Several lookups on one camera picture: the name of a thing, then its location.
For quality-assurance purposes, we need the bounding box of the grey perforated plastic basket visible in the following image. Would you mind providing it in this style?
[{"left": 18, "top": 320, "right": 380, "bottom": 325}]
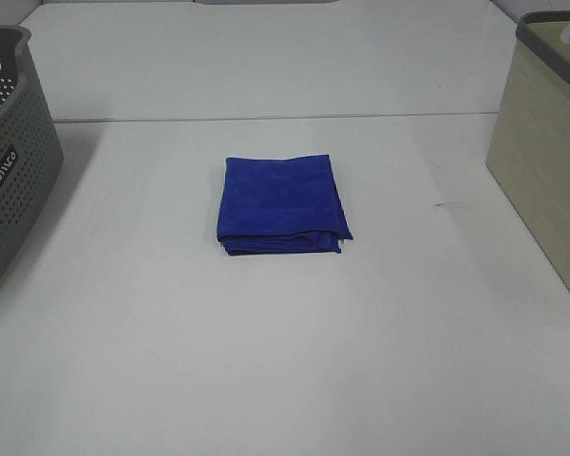
[{"left": 0, "top": 26, "right": 64, "bottom": 279}]

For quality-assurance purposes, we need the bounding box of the beige plastic basket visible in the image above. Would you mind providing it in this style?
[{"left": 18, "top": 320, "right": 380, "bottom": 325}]
[{"left": 485, "top": 10, "right": 570, "bottom": 293}]

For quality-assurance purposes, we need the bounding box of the blue towel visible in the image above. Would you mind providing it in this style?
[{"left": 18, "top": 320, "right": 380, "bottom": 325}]
[{"left": 217, "top": 155, "right": 353, "bottom": 257}]

